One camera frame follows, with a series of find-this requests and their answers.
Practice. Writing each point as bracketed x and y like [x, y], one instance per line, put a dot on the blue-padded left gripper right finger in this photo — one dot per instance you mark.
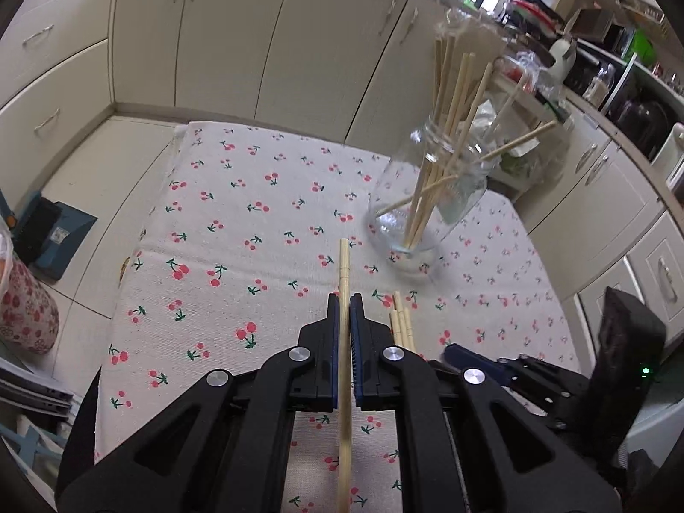
[467, 443]

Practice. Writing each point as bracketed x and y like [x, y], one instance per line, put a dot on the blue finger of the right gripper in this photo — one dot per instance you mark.
[462, 358]

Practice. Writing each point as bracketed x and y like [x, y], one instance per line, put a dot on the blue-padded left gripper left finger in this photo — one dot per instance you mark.
[221, 446]

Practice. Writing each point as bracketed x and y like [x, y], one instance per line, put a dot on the lone wooden chopstick on cloth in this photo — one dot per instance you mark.
[345, 450]

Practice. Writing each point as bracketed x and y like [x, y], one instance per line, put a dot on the clear glass jar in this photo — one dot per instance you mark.
[398, 180]

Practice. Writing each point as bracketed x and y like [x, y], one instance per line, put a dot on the cherry print tablecloth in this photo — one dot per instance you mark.
[237, 248]

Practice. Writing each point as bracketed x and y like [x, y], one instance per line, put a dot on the floral trash bin with bag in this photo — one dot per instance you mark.
[29, 315]

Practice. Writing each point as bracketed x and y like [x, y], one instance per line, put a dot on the blue dustpan with brush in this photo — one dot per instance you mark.
[48, 234]

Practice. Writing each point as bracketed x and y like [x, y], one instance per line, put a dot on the lower cabinet run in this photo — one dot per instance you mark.
[315, 72]

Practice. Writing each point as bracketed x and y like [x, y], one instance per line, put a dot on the stacked dishes with red lid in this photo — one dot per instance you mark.
[540, 10]

